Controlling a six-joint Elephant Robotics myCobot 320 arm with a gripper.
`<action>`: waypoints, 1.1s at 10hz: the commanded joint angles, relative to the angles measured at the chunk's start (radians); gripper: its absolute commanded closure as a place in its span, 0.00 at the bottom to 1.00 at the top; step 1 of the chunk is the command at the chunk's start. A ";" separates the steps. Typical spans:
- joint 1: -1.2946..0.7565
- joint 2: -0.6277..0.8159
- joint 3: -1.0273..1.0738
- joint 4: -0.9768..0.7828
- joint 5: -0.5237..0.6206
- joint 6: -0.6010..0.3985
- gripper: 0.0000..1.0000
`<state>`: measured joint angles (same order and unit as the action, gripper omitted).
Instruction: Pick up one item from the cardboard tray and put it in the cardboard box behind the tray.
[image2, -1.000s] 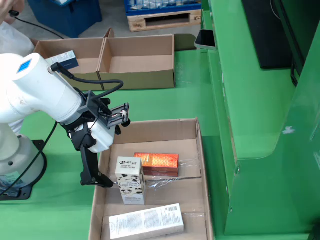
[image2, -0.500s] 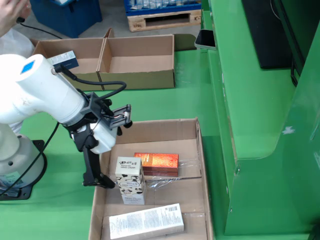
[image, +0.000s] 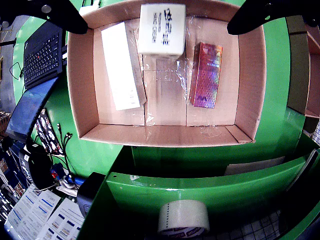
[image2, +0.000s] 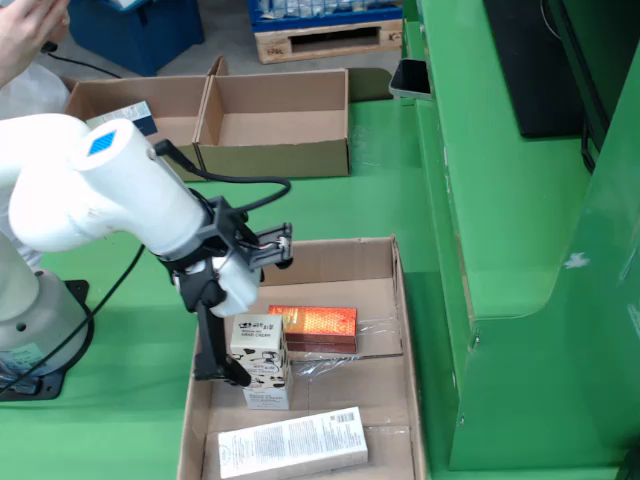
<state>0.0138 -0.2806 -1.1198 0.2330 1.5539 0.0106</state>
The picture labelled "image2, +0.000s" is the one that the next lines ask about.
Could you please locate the orange honeycomb print box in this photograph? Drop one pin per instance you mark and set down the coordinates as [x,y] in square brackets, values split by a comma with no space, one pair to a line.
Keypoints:
[320,320]

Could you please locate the open cardboard box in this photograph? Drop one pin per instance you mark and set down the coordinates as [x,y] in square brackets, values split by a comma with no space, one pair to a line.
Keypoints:
[170,100]

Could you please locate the black smartphone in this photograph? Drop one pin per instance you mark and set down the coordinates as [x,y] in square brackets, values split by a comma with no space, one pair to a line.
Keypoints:
[411,77]

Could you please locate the person's bare hand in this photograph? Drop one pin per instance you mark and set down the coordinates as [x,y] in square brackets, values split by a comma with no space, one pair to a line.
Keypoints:
[25,35]

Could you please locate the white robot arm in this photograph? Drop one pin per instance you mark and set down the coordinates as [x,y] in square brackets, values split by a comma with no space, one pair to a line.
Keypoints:
[100,190]

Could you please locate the clear plastic film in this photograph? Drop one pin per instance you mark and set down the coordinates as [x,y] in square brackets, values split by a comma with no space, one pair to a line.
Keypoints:
[320,369]

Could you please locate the wooden pallet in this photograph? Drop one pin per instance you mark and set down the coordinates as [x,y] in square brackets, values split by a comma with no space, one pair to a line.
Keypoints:
[272,50]

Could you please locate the blue mesh crate holding plastic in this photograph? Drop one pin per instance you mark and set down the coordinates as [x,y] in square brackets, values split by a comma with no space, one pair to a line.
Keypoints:
[325,10]

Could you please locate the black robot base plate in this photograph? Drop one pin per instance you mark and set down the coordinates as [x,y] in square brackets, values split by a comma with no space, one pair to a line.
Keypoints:
[50,385]

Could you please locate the long white barcode box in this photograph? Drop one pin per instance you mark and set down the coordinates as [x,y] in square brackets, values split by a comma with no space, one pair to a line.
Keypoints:
[295,442]

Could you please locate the green metal shelf unit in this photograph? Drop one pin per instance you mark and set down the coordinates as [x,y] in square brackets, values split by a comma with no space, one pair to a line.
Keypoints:
[500,200]

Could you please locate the cardboard box with flap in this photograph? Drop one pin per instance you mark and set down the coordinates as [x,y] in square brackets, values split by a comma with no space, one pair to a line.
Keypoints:
[280,125]

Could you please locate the large cardboard tray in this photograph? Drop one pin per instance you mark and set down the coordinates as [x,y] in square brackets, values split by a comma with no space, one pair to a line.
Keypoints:
[350,400]

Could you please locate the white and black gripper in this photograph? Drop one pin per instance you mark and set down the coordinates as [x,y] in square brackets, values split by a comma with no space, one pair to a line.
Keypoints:
[237,290]

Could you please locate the blue and white box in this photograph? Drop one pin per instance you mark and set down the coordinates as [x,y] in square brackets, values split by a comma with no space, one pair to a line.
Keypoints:
[127,112]

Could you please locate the cow print hand cream box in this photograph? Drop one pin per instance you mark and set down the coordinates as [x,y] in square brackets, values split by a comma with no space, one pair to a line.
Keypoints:
[265,365]

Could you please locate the black computer monitor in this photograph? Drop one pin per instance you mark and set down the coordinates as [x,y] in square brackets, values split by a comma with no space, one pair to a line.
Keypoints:
[540,65]

